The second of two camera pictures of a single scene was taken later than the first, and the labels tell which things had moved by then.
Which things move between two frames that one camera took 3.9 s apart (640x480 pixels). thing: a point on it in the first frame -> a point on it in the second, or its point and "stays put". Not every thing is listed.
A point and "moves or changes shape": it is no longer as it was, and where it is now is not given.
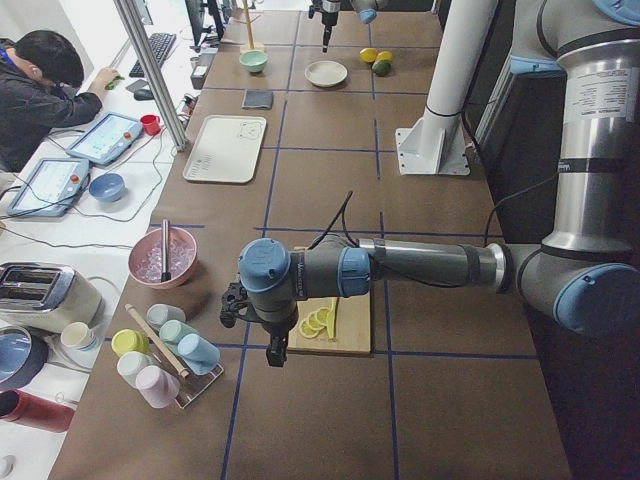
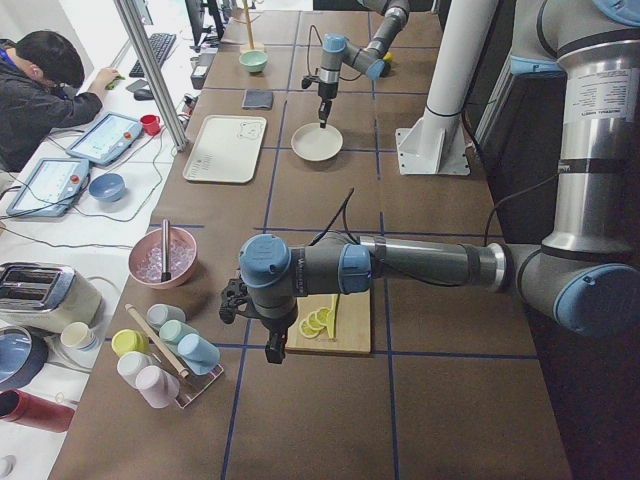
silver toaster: [47, 298] stays put
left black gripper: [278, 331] stays put
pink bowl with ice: [146, 258] stays put
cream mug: [78, 335] stays put
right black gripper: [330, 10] -> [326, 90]
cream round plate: [325, 73] moves or changes shape
